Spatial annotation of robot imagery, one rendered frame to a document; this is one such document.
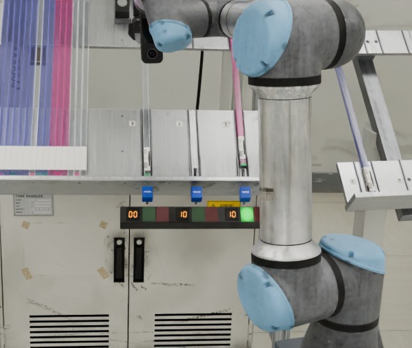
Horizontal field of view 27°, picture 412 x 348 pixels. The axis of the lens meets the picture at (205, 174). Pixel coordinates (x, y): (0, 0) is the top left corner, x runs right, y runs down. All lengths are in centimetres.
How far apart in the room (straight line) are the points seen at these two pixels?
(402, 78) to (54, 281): 223
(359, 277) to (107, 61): 255
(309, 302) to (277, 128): 29
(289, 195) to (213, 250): 100
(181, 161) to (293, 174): 64
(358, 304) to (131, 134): 75
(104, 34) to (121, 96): 174
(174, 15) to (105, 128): 43
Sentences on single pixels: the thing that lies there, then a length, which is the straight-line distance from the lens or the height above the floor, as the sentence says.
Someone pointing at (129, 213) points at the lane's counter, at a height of 66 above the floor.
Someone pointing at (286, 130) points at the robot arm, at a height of 100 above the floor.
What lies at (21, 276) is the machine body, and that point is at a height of 34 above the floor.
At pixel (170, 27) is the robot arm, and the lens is 167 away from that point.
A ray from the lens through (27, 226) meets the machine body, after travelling 232.
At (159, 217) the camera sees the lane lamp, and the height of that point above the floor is 65.
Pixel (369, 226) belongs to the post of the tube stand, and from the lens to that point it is 217.
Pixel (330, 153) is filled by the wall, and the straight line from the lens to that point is 410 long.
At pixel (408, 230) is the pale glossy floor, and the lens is 379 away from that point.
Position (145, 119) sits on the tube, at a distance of 202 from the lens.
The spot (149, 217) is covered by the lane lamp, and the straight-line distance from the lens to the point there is 192.
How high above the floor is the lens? 135
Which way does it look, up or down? 18 degrees down
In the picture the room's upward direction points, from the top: 2 degrees clockwise
